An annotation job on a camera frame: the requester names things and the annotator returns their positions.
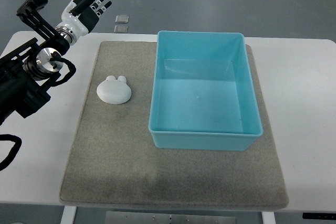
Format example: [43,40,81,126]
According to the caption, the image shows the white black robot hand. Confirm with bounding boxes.
[56,0,112,43]

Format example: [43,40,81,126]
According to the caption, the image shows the white rabbit toy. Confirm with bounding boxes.
[96,76,132,104]

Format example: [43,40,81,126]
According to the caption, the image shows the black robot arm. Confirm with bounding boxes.
[1,0,76,122]

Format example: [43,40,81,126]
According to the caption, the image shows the blue plastic box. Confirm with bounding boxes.
[149,31,264,151]

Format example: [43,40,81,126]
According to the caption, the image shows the upper floor outlet plate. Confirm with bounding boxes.
[115,15,129,24]

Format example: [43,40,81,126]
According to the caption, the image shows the floor outlet plate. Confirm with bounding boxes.
[115,15,129,24]
[114,25,128,34]

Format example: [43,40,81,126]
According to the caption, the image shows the lower floor outlet plate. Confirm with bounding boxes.
[114,25,128,34]

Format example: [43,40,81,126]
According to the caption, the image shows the grey felt mat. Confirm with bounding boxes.
[59,41,289,211]

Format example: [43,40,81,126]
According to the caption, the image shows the white left table leg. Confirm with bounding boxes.
[60,206,77,224]

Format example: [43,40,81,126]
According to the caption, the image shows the white table leg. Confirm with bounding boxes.
[60,206,77,224]
[261,211,276,224]

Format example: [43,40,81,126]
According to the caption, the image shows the white right table leg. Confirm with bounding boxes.
[261,211,276,224]

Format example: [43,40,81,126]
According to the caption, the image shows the black table control panel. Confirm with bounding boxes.
[302,212,336,220]

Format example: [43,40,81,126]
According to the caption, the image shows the black braided cable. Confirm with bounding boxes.
[0,134,23,172]

